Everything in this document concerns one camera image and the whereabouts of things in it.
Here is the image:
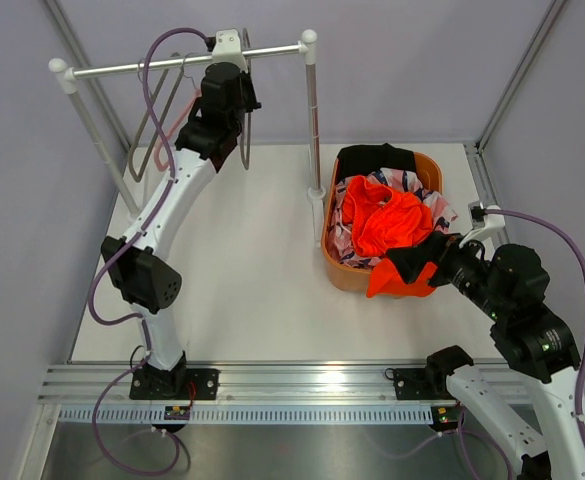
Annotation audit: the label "white slotted cable duct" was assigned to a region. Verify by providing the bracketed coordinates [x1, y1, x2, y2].
[59, 403, 434, 425]

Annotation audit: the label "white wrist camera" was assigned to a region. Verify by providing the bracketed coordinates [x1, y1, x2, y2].
[211, 29, 249, 73]
[460, 201, 505, 247]

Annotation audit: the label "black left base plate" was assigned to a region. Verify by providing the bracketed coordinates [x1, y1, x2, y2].
[129, 366, 220, 401]

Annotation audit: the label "pink patterned shorts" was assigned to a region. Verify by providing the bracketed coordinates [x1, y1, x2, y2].
[328, 168, 457, 270]

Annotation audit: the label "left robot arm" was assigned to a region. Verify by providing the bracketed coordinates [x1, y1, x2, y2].
[101, 62, 261, 401]

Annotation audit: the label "aluminium mounting rail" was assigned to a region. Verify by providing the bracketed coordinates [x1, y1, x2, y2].
[35, 360, 533, 405]

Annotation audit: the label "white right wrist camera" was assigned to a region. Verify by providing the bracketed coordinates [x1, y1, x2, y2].
[460, 201, 505, 247]

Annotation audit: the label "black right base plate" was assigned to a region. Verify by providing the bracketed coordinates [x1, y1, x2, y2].
[383, 367, 451, 401]

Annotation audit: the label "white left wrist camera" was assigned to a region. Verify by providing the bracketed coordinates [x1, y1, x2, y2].
[211, 29, 249, 73]

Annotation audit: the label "grey clothes hanger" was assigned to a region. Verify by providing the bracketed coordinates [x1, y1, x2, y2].
[127, 52, 188, 182]

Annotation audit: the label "white silver clothes rack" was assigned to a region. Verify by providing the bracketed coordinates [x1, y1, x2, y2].
[48, 29, 326, 243]

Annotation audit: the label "brown clothes hanger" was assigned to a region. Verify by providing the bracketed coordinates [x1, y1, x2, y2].
[240, 27, 252, 171]

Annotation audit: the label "aluminium cage frame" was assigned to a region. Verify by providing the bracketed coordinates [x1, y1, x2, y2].
[41, 1, 585, 476]

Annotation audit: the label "pink clothes hanger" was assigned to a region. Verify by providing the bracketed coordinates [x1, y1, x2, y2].
[152, 89, 201, 172]

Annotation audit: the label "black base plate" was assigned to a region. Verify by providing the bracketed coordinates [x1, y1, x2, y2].
[129, 366, 220, 401]
[383, 367, 451, 401]

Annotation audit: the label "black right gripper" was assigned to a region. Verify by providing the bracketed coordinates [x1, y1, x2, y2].
[386, 226, 508, 320]

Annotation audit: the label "orange plastic basket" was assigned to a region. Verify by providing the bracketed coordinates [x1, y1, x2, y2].
[320, 152, 443, 294]

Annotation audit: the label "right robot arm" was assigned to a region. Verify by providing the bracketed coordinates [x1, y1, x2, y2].
[386, 232, 585, 479]

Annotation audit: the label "orange shorts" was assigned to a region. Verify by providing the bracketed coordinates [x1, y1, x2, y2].
[341, 175, 435, 298]

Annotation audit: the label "black shorts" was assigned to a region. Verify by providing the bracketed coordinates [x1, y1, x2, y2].
[337, 143, 416, 180]

